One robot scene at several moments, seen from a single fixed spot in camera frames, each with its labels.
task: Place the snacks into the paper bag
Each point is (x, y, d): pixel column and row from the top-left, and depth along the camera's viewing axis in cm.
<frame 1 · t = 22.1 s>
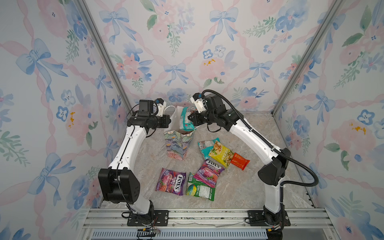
left hand: (171, 118, 81), fingers closed
right hand: (188, 115, 77), fingers closed
floral paper gift bag: (178, 141, 82), point 20 cm above the table
teal Fox's bag lower: (186, 123, 78), point 29 cm above the table
teal Fox's bag upper: (206, 146, 99), point 3 cm above the table
yellow snack bag: (221, 153, 94), point 5 cm above the table
red orange snack packet: (239, 161, 94), on the table
purple Fox's bag centre: (208, 172, 87), point 4 cm above the table
purple Fox's bag left: (171, 181, 85), point 3 cm above the table
green Fox's candy bag: (199, 189, 82), point 4 cm above the table

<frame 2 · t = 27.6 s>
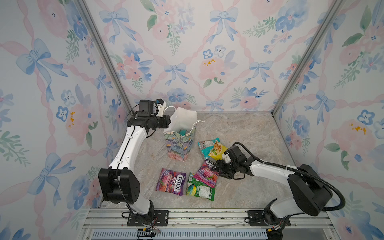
left hand: (170, 119, 82), fingers closed
right hand: (213, 170, 86), fingers open
teal Fox's bag lower: (182, 132, 102), point 6 cm above the table
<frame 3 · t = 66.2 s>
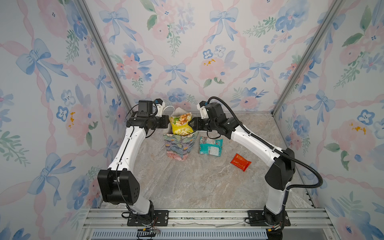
left hand: (169, 119, 81), fingers closed
right hand: (190, 122, 80), fingers open
yellow snack bag: (180, 124, 81), point 26 cm above the table
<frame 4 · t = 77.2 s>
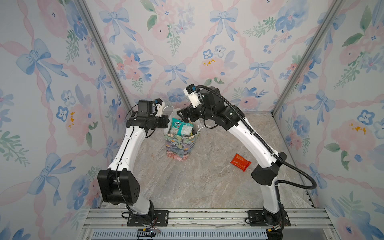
left hand: (169, 118, 81), fingers closed
right hand: (184, 106, 71), fingers open
teal Fox's bag upper: (179, 127, 87), point 20 cm above the table
